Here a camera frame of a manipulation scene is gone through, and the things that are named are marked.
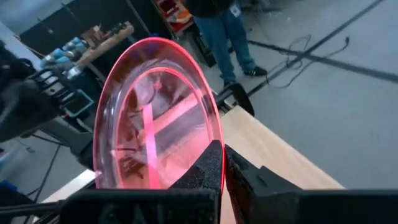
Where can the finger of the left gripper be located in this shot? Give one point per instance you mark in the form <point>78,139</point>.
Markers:
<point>11,115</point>
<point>40,105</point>

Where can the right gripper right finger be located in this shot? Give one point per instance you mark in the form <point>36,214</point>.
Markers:
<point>280,205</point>

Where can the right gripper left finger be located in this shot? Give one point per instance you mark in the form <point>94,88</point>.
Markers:
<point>155,205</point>

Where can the pink translucent plate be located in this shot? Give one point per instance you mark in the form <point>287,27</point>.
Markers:
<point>149,93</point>

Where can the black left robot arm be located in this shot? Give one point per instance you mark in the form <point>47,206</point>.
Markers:
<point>74,143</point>

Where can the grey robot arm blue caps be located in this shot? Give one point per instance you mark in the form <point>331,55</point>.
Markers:
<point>62,57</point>

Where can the blue-rimmed teach pendant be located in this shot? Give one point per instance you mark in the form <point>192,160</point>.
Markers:
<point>77,104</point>

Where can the wooden top workbench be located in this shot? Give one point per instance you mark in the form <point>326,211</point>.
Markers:
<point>105,43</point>

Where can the person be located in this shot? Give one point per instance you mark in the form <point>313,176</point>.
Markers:
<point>217,37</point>

